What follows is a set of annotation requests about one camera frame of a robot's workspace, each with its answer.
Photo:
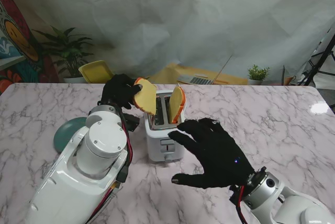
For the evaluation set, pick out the large green potted plant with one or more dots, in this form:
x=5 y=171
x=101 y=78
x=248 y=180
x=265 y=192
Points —
x=69 y=51

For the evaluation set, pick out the white paper backdrop sheet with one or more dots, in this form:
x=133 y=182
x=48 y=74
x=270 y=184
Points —
x=167 y=12

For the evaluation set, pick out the yellow plastic chair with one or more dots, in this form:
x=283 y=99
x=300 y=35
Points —
x=96 y=72

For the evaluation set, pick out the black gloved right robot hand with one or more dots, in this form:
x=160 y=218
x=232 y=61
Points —
x=212 y=156

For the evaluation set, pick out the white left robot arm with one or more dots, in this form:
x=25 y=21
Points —
x=78 y=171

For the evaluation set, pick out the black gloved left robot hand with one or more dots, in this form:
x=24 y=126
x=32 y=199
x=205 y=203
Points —
x=117 y=90

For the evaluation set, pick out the colourful mural panel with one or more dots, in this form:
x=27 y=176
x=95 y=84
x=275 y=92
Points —
x=15 y=51

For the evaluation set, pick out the yellow toy toast slice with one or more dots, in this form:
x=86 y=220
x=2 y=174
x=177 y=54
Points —
x=145 y=98
x=176 y=106

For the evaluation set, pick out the silver open laptop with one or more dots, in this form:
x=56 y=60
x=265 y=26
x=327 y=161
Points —
x=196 y=80

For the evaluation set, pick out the black tripod stand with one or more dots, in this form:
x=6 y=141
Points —
x=318 y=64

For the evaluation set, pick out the teal round plate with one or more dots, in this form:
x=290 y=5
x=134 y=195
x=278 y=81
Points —
x=68 y=132

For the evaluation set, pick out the yellow desk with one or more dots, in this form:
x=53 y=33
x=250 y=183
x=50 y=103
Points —
x=167 y=73

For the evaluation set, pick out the white two-slot toaster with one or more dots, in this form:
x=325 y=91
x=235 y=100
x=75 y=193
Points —
x=157 y=145

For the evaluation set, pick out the small green potted plant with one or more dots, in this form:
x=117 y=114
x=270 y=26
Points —
x=257 y=74

